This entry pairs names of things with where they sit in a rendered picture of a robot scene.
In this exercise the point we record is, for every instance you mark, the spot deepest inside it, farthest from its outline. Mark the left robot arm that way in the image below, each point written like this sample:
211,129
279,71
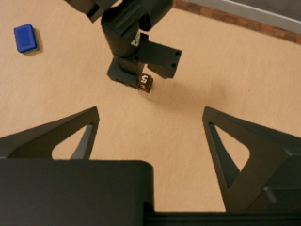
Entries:
120,28

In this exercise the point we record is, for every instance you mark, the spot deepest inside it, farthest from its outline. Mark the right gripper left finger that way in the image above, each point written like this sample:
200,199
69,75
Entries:
39,141

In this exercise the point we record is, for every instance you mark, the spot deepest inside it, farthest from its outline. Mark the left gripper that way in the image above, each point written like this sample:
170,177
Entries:
115,72

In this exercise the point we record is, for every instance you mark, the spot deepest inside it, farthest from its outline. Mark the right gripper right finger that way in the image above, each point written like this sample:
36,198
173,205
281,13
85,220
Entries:
274,158

